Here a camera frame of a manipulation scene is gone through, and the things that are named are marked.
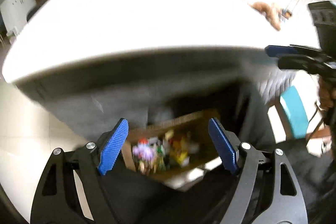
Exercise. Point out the brown and white plush toy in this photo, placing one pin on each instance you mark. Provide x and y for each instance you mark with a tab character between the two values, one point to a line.
270	14

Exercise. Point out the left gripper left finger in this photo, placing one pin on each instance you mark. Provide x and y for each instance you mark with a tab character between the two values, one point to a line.
56	199

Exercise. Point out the right hand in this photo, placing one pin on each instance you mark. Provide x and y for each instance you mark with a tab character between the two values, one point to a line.
326	94

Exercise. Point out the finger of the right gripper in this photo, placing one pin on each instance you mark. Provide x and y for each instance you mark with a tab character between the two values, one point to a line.
276	51

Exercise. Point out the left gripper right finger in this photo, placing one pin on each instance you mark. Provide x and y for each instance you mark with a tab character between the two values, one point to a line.
280	199

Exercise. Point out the white cabinet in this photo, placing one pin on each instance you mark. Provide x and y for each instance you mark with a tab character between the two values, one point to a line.
14	14

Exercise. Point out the cardboard box with trash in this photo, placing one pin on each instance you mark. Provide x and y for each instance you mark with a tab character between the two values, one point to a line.
177	153

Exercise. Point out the teal chair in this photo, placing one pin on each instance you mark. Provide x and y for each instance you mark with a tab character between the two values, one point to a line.
288	117

